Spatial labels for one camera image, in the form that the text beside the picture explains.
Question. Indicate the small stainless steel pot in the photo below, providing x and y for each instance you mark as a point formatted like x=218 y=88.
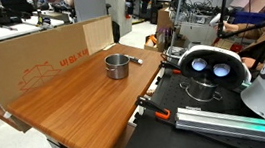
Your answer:
x=117 y=71

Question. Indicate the brown cardboard box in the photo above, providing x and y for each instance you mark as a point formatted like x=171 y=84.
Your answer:
x=164 y=19

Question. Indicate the black camera stand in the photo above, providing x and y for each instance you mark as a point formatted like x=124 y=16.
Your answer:
x=224 y=9

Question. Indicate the white VR headset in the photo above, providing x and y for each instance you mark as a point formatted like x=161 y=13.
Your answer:
x=210 y=49

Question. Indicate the grey partition panel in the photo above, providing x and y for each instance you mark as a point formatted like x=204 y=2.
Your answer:
x=90 y=3

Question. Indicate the brown cardboard panel orange print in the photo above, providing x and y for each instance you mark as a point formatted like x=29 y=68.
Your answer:
x=20 y=60

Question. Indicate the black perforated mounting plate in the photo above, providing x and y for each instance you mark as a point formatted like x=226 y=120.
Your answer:
x=153 y=142

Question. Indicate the white handheld controller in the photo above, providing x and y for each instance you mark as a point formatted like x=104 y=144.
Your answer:
x=218 y=19

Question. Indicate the black orange bar clamp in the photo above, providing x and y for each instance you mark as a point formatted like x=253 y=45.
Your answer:
x=176 y=71
x=162 y=116

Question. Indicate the aluminium extrusion rail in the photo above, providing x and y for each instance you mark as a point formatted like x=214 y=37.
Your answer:
x=211 y=118

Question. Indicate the black white Expo marker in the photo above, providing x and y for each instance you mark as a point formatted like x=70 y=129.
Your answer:
x=136 y=60

